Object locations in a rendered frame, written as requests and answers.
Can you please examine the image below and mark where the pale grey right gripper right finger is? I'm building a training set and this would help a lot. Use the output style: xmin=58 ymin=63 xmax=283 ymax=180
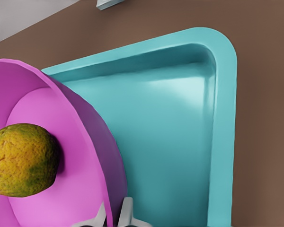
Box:
xmin=118 ymin=196 xmax=151 ymax=227

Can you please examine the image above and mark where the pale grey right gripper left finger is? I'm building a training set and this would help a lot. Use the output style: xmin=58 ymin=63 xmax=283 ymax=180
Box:
xmin=72 ymin=201 xmax=107 ymax=227

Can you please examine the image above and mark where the pink plate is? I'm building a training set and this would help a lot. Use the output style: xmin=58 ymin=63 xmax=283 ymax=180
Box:
xmin=0 ymin=58 xmax=129 ymax=227

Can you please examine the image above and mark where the greenish orange fruit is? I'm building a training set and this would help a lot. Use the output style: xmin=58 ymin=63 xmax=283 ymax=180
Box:
xmin=0 ymin=123 xmax=60 ymax=197

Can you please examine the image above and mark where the teal tray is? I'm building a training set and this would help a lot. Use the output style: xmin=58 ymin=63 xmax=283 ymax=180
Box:
xmin=41 ymin=26 xmax=238 ymax=227

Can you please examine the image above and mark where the silver frame post foot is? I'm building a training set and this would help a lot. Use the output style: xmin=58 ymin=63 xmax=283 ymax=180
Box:
xmin=96 ymin=0 xmax=124 ymax=10

